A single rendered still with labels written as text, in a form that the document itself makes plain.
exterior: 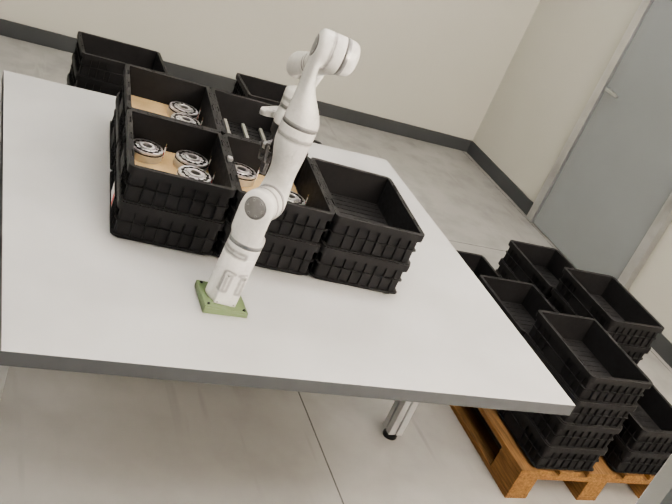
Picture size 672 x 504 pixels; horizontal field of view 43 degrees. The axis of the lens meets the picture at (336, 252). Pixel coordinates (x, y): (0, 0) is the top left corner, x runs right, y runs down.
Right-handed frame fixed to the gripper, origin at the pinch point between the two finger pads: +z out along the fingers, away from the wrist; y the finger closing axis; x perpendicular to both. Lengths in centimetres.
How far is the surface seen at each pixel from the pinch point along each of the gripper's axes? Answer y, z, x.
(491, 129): 424, 71, 111
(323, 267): 12.1, 23.3, -22.0
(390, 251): 26.6, 13.2, -33.4
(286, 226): -0.2, 12.4, -12.3
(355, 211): 40.1, 15.0, -9.9
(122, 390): -8, 97, 21
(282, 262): 2.1, 24.4, -14.0
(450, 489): 68, 99, -75
